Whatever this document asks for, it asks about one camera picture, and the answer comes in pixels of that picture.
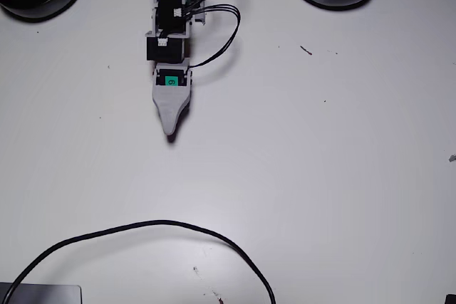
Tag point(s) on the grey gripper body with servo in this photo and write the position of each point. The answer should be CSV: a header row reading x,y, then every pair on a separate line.
x,y
171,76

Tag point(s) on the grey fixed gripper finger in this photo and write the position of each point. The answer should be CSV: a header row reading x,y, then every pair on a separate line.
x,y
171,104

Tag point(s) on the grey monitor stand base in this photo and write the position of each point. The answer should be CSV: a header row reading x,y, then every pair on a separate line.
x,y
53,295

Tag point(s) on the small grey scrap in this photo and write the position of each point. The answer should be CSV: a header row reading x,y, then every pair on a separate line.
x,y
452,157

